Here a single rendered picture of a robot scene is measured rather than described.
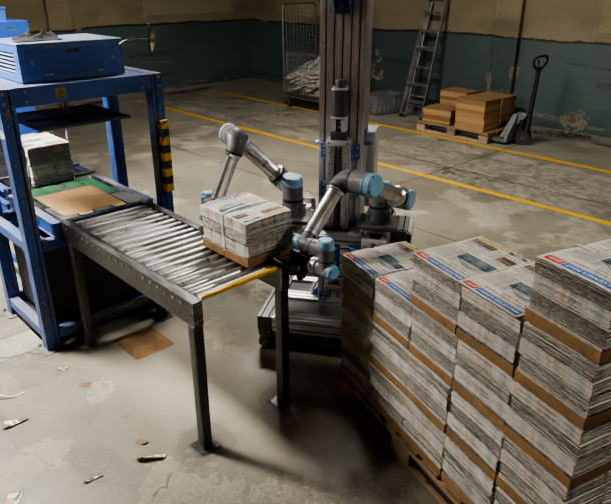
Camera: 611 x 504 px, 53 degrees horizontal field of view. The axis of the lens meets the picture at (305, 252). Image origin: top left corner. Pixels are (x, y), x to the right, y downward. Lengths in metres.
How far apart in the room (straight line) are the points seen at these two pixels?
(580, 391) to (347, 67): 2.11
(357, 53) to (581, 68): 6.24
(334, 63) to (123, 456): 2.26
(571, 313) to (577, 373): 0.18
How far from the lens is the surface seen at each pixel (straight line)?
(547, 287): 1.97
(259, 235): 2.87
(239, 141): 3.27
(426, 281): 2.45
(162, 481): 2.99
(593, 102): 9.32
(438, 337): 2.47
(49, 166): 4.46
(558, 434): 2.13
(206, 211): 3.05
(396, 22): 10.98
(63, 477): 3.13
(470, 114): 8.94
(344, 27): 3.39
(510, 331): 2.14
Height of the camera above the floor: 2.05
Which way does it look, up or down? 24 degrees down
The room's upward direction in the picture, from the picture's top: straight up
